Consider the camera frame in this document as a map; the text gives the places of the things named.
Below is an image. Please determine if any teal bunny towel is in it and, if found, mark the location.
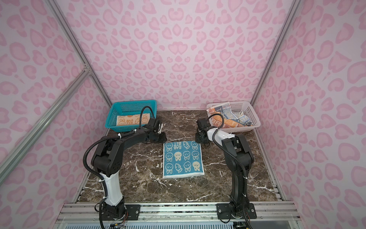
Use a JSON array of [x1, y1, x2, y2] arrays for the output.
[[163, 141, 205, 179]]

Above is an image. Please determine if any orange bunny towel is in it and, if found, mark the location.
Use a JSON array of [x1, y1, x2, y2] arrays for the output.
[[116, 113, 150, 126]]

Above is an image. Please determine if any grey patterned towel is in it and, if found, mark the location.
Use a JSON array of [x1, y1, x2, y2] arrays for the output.
[[206, 102, 253, 128]]

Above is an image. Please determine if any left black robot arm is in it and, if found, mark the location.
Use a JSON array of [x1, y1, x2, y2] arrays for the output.
[[84, 118, 167, 220]]

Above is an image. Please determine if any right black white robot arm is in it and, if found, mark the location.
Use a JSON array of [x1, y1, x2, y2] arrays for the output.
[[195, 118, 257, 221]]

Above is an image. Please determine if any teal plastic basket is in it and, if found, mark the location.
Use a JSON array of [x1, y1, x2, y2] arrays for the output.
[[105, 100, 157, 132]]

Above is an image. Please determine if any white plastic basket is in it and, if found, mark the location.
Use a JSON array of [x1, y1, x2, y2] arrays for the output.
[[206, 101, 261, 133]]

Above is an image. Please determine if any right black corrugated cable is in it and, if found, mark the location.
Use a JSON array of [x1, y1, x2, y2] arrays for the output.
[[205, 113, 254, 229]]

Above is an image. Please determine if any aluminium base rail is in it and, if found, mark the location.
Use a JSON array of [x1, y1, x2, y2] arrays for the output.
[[54, 201, 304, 229]]

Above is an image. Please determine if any left corner aluminium post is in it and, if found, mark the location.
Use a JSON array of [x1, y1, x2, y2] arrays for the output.
[[44, 0, 112, 107]]

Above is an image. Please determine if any corner aluminium post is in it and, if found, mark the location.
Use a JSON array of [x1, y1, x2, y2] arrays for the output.
[[44, 0, 112, 107], [250, 0, 303, 106]]

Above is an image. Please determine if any diagonal aluminium frame bar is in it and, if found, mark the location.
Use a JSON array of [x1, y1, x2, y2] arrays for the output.
[[1, 67, 90, 184]]

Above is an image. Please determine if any right corner aluminium post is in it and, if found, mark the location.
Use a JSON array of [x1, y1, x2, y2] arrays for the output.
[[250, 0, 303, 106]]

